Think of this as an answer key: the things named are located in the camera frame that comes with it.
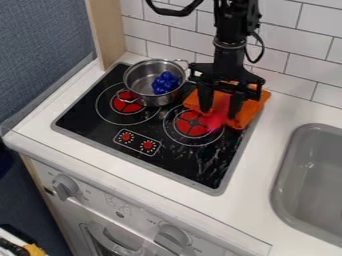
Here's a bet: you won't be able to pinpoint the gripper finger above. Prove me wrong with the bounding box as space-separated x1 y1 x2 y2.
196 81 217 114
227 90 249 120

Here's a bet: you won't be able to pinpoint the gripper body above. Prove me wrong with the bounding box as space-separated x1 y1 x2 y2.
187 61 268 102

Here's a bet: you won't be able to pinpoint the orange cloth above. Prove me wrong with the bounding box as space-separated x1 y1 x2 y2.
181 79 273 130

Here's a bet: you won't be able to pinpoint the blue toy grapes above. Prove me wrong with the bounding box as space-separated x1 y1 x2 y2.
150 70 182 96

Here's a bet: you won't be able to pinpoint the silver pot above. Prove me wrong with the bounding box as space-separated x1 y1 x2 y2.
121 58 190 108

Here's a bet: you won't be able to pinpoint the toy stove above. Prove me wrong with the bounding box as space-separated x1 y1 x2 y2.
49 62 265 197

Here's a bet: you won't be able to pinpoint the toy sink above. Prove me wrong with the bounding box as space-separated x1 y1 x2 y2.
269 123 342 248

